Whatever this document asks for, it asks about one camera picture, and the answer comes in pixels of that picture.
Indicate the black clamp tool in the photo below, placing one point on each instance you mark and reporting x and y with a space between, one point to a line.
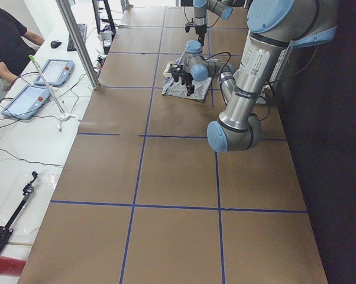
6 230

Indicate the black computer mouse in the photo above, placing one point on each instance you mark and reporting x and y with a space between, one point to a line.
55 44

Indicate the long metal rod tool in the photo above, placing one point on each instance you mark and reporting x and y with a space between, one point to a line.
64 115

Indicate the aluminium frame post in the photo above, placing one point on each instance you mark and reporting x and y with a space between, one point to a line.
73 30

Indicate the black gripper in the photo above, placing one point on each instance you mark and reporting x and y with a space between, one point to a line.
187 78
200 31

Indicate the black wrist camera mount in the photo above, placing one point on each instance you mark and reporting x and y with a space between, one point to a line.
176 72
189 25

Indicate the lower teach pendant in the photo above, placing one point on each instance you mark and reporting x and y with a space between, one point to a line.
28 101

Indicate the upper teach pendant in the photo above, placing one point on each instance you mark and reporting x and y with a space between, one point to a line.
57 71

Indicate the person in black shirt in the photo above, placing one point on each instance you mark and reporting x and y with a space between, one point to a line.
14 52

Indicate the red cylinder object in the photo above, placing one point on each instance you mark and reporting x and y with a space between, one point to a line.
11 266

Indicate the navy white striped polo shirt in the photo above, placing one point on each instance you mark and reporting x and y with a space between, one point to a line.
171 88

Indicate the teach pendant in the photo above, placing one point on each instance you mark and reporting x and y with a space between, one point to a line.
28 101
57 71

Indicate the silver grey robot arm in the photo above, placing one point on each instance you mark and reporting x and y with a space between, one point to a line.
273 27
223 9

